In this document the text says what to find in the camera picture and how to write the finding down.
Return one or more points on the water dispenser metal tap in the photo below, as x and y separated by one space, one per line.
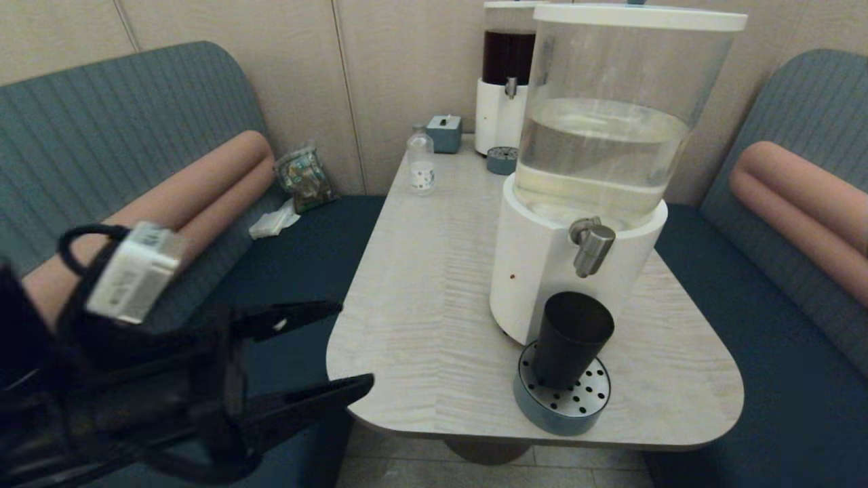
591 247

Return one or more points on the clear water dispenser white base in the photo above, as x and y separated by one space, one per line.
542 271

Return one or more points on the dark drink dispenser white lid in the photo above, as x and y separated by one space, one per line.
505 5

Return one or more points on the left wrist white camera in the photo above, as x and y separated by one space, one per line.
135 271

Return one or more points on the teal upholstered bench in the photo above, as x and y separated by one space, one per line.
102 135
780 373

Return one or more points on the clear plastic water bottle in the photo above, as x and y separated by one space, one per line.
421 169

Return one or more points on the round perforated metal drip tray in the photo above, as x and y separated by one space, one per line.
502 163
582 410

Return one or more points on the dark drink dispenser tap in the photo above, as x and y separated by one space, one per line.
511 88

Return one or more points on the table pedestal base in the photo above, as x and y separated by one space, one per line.
487 451

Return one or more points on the blue tissue box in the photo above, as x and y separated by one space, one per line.
444 135

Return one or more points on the water dispenser white lid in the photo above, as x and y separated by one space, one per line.
637 17

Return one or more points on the crumpled white tissue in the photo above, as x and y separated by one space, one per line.
272 224

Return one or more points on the black plastic cup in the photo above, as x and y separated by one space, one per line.
571 339

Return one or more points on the green snack bag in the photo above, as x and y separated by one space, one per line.
305 179

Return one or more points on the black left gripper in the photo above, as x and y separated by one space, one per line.
156 393

